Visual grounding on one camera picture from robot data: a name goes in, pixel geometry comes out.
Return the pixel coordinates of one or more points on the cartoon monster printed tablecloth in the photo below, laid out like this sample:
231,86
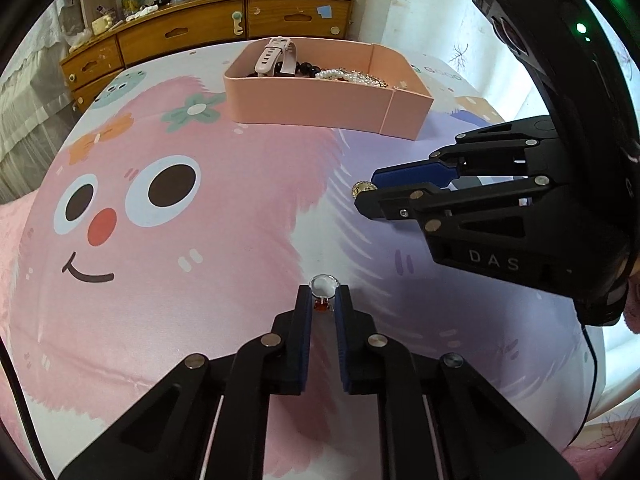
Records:
200,285

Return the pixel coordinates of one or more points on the wooden desk with drawers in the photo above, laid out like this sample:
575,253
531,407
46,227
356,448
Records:
200,22

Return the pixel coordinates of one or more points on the white leaf print curtain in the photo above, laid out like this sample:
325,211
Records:
425,10

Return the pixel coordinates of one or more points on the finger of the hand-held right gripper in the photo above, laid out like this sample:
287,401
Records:
395,202
410,172

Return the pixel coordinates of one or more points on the green white drawer hook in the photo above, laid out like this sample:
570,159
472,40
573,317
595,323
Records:
237,22

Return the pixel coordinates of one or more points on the white lace cover cloth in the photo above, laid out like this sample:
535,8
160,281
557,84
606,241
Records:
30,85

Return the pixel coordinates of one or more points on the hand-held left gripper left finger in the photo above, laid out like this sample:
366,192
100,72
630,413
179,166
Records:
302,340

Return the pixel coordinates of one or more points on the pink rectangular tray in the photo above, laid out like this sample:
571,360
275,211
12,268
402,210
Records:
310,105

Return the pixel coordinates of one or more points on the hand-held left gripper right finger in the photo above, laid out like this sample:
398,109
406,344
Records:
342,340

